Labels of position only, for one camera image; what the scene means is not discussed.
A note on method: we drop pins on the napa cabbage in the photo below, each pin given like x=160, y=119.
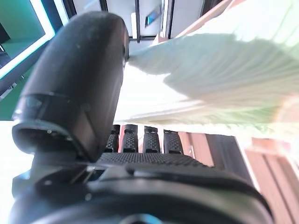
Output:
x=222, y=70

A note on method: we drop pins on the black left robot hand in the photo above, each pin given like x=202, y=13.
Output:
x=77, y=70

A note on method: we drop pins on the glass door cabinet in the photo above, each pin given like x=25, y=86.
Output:
x=23, y=28

